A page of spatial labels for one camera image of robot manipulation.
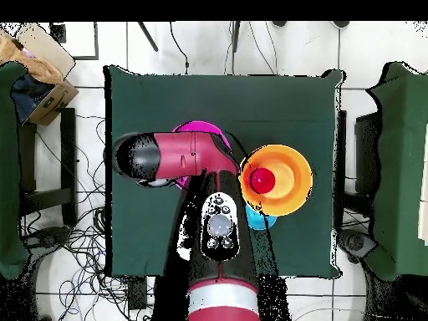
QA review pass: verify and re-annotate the red plastic cup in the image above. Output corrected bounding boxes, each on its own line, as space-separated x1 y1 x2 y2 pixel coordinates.
248 167 277 195

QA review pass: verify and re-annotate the pink plastic bowl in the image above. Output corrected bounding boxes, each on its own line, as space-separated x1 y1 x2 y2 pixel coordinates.
171 120 232 191

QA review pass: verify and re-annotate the orange plastic bowl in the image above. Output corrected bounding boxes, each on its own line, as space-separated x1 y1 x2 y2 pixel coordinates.
238 144 314 217

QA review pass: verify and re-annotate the small blue plastic bowl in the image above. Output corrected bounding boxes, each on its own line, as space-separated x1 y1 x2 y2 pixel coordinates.
244 203 278 232

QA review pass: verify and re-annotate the dark green tablecloth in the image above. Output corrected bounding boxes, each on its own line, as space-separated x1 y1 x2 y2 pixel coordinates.
104 64 345 278

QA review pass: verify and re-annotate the black power box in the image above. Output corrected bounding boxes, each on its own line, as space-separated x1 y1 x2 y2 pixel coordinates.
127 277 149 311

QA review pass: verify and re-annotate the black stand leg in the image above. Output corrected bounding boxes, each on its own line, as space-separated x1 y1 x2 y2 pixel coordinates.
136 21 160 53
230 21 241 54

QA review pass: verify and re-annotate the brown cardboard box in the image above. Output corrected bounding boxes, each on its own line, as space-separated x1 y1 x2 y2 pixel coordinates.
28 79 80 127

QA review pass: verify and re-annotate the green-covered side table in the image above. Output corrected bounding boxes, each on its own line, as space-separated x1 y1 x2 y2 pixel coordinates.
0 60 28 280
365 62 428 281

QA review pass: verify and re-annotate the tan cloth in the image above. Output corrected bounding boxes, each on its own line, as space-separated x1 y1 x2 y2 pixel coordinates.
0 28 64 84

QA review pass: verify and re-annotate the blue cloth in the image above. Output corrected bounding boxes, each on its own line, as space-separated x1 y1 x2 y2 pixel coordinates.
10 72 56 125

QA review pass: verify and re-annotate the beige cardboard sheet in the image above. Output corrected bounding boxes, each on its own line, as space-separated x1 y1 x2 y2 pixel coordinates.
14 22 77 81

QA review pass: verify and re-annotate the black cable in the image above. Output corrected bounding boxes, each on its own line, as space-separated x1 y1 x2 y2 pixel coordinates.
169 21 190 75

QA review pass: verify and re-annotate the tangle of cables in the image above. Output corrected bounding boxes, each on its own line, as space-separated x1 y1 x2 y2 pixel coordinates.
21 113 158 321

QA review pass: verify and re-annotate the black chair frame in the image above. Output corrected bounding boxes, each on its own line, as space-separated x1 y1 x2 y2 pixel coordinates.
335 110 382 195
18 107 79 227

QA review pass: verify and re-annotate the grey metal frame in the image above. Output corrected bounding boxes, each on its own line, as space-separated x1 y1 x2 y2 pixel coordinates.
49 21 100 62

